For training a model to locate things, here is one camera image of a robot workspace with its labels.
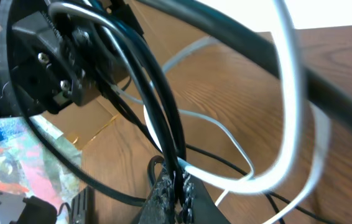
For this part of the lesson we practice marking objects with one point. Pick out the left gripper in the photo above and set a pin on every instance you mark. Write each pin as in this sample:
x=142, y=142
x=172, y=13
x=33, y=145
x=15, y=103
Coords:
x=53, y=55

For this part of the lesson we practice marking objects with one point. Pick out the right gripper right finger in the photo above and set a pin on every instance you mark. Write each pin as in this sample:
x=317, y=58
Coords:
x=198, y=207

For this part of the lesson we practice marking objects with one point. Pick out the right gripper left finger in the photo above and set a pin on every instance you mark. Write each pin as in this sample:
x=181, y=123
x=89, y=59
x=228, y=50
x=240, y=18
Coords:
x=159, y=208

